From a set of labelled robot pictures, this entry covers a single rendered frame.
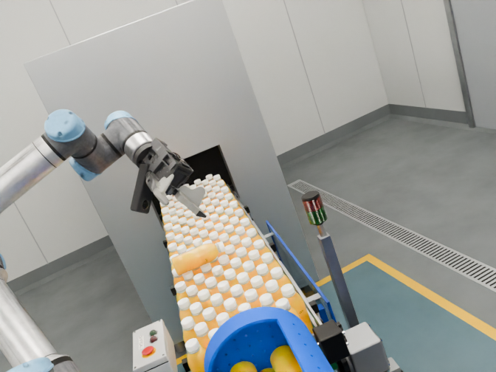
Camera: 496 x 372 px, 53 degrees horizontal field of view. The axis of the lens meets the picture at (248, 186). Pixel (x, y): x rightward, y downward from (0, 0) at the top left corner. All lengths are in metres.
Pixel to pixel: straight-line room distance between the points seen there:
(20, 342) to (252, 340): 0.53
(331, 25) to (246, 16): 1.04
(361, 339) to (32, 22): 4.47
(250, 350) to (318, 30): 5.07
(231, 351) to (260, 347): 0.08
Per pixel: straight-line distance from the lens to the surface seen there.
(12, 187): 1.20
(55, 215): 5.58
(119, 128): 1.28
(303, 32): 6.00
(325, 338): 1.48
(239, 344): 1.31
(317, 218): 1.70
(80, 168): 1.28
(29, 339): 1.21
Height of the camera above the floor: 1.91
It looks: 19 degrees down
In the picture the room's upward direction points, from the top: 21 degrees counter-clockwise
